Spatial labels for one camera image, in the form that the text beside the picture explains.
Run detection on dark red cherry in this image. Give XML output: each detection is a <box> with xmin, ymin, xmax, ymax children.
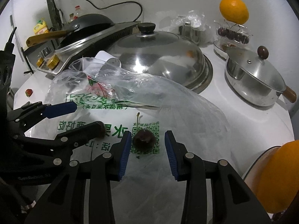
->
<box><xmin>132</xmin><ymin>112</ymin><xmax>156</xmax><ymax>154</ymax></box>

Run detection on small red fruit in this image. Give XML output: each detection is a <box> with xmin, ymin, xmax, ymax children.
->
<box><xmin>25</xmin><ymin>88</ymin><xmax>33</xmax><ymax>97</ymax></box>

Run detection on clear printed plastic bag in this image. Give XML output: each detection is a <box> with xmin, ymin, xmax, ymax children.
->
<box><xmin>28</xmin><ymin>58</ymin><xmax>231</xmax><ymax>223</ymax></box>

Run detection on orange on plate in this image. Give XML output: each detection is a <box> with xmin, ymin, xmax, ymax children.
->
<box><xmin>256</xmin><ymin>140</ymin><xmax>298</xmax><ymax>214</ymax></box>

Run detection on yellow detergent bottle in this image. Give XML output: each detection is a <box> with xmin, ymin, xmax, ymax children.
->
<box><xmin>33</xmin><ymin>19</ymin><xmax>50</xmax><ymax>35</ymax></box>

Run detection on white paper cup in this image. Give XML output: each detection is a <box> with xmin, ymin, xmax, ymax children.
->
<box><xmin>95</xmin><ymin>51</ymin><xmax>122</xmax><ymax>67</ymax></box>

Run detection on red capped sauce bottle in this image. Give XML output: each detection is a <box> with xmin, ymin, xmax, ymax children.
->
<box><xmin>73</xmin><ymin>5</ymin><xmax>83</xmax><ymax>20</ymax></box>

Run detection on grey vertical pipe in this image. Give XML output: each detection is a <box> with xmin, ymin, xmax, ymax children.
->
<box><xmin>46</xmin><ymin>0</ymin><xmax>62</xmax><ymax>31</ymax></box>

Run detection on large steel wok lid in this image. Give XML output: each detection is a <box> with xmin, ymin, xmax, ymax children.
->
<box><xmin>107</xmin><ymin>23</ymin><xmax>213</xmax><ymax>93</ymax></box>

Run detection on steel saucepan with lid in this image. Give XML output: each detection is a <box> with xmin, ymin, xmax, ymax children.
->
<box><xmin>226</xmin><ymin>46</ymin><xmax>297</xmax><ymax>107</ymax></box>

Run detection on orange on cherry box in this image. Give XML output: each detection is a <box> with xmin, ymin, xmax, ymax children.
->
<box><xmin>219</xmin><ymin>0</ymin><xmax>249</xmax><ymax>25</ymax></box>

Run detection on black wok wooden handle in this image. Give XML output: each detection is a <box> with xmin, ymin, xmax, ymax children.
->
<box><xmin>26</xmin><ymin>14</ymin><xmax>115</xmax><ymax>47</ymax></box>

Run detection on black power cable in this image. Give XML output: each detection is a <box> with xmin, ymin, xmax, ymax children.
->
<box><xmin>63</xmin><ymin>0</ymin><xmax>144</xmax><ymax>23</ymax></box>

